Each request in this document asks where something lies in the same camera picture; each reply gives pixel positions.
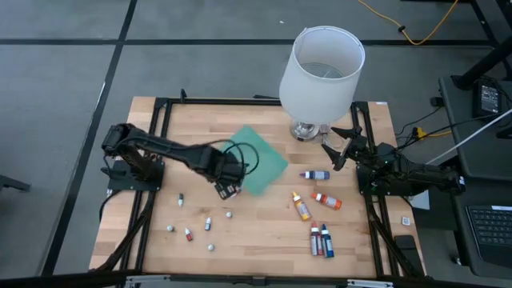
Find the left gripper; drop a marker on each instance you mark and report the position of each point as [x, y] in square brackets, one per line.
[228, 172]

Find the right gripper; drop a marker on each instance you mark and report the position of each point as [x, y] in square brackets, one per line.
[360, 149]

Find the large purple food coloring bottle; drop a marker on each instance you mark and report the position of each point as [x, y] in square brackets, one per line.
[318, 175]

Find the large orange food coloring bottle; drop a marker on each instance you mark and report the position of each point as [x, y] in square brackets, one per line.
[330, 201]

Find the small red dropper bottle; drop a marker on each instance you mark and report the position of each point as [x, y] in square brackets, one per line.
[188, 234]

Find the large yellow food coloring bottle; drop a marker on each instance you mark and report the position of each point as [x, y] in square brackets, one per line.
[302, 208]

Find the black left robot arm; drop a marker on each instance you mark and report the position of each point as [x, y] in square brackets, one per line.
[160, 146]

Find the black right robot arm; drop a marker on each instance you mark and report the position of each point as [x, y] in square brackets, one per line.
[424, 176]

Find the large blue food coloring bottle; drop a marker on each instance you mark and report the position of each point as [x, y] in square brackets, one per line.
[327, 244]

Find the large red food coloring bottle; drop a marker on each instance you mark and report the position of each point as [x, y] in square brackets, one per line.
[315, 242]

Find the teal translucent plastic tray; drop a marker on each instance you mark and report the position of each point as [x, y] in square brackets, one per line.
[268, 168]

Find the silver lamp with white shade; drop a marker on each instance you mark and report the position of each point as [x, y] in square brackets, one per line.
[320, 88]

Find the small white code tag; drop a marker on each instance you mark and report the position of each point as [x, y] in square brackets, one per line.
[406, 221]

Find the black flat rectangular object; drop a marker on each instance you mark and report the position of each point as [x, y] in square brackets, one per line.
[406, 242]

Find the white thin rod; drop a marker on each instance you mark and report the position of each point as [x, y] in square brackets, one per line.
[468, 137]

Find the black side desk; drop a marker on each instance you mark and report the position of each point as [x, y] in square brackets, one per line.
[480, 160]

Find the black power brick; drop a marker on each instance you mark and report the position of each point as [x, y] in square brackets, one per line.
[489, 99]

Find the black stand leg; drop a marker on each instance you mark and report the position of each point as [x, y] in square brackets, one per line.
[486, 60]

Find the black laptop keyboard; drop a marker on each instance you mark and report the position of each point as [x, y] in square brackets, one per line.
[492, 232]

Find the black furniture foot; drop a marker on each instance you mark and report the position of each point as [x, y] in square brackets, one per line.
[12, 183]

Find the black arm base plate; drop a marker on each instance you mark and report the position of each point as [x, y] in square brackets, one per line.
[120, 185]
[362, 191]

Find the black aluminium table frame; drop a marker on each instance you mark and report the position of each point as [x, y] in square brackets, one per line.
[224, 101]

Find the black rail with silver brackets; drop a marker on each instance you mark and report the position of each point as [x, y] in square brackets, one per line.
[256, 281]

